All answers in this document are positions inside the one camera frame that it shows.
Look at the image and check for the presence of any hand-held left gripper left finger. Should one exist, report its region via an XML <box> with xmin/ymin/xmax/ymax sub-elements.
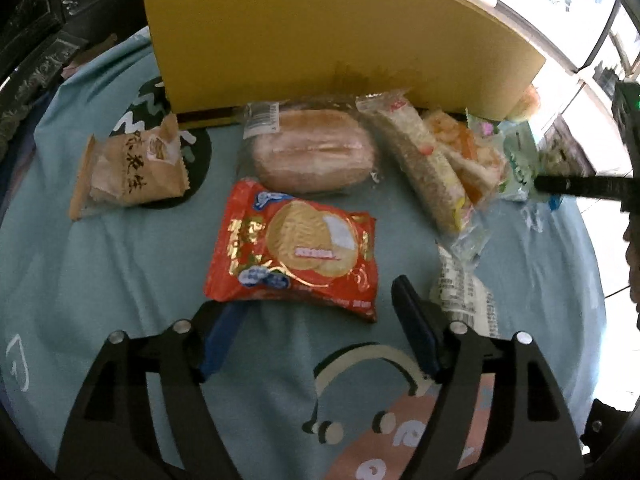
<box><xmin>55</xmin><ymin>302</ymin><xmax>248</xmax><ymax>480</ymax></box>

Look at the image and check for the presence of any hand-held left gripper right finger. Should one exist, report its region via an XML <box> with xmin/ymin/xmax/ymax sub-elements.
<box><xmin>391</xmin><ymin>275</ymin><xmax>586</xmax><ymax>480</ymax></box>

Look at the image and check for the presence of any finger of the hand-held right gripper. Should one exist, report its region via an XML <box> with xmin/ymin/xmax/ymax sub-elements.
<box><xmin>532</xmin><ymin>174</ymin><xmax>636</xmax><ymax>199</ymax></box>

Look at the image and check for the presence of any yellow cardboard box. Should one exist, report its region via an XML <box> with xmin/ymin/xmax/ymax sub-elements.
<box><xmin>141</xmin><ymin>0</ymin><xmax>547</xmax><ymax>129</ymax></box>

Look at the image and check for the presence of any person's right hand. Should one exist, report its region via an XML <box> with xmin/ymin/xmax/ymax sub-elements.
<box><xmin>622</xmin><ymin>212</ymin><xmax>640</xmax><ymax>332</ymax></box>

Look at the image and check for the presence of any clear printed snack packet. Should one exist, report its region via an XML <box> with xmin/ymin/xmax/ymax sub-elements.
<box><xmin>429</xmin><ymin>244</ymin><xmax>502</xmax><ymax>342</ymax></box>

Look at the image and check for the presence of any orange round object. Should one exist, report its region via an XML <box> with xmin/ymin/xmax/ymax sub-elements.
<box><xmin>509</xmin><ymin>86</ymin><xmax>542</xmax><ymax>122</ymax></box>

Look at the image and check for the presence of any orange and white snack packet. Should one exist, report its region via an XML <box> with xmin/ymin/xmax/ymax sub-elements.
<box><xmin>424</xmin><ymin>109</ymin><xmax>512</xmax><ymax>207</ymax></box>

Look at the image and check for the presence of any red biscuit packet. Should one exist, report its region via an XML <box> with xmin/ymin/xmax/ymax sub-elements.
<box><xmin>204</xmin><ymin>179</ymin><xmax>379</xmax><ymax>323</ymax></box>

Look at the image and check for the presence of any light blue printed blanket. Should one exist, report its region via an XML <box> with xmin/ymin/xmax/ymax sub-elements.
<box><xmin>0</xmin><ymin>30</ymin><xmax>608</xmax><ymax>480</ymax></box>

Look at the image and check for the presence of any white framed window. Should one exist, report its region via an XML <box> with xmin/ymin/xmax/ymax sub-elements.
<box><xmin>450</xmin><ymin>0</ymin><xmax>640</xmax><ymax>176</ymax></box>

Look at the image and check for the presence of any clear wrapped rice bar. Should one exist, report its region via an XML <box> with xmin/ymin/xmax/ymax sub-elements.
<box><xmin>356</xmin><ymin>91</ymin><xmax>491</xmax><ymax>261</ymax></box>

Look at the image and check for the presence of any brown pastry packet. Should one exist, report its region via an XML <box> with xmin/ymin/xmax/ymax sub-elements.
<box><xmin>69</xmin><ymin>112</ymin><xmax>192</xmax><ymax>222</ymax></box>

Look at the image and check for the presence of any clear wrapped bread bun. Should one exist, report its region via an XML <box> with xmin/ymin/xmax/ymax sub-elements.
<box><xmin>239</xmin><ymin>101</ymin><xmax>382</xmax><ymax>197</ymax></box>

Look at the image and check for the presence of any black object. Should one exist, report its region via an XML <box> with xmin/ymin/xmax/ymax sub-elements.
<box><xmin>581</xmin><ymin>399</ymin><xmax>640</xmax><ymax>463</ymax></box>

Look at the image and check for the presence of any dark carved wooden furniture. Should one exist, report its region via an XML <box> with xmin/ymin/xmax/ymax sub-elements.
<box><xmin>0</xmin><ymin>0</ymin><xmax>146</xmax><ymax>151</ymax></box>

